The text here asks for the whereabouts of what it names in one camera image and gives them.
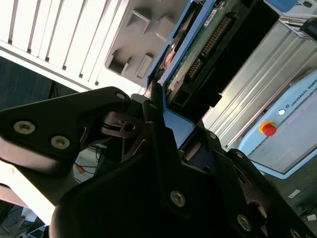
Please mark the hard disk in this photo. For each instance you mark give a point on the hard disk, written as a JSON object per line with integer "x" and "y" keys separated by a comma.
{"x": 193, "y": 62}

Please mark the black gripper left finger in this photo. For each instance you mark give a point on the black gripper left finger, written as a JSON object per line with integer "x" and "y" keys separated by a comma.
{"x": 49, "y": 119}

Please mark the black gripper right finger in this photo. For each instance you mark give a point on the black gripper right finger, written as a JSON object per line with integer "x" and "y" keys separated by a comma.
{"x": 272, "y": 210}

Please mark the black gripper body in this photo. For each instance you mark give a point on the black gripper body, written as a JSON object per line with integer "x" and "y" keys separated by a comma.
{"x": 119, "y": 203}

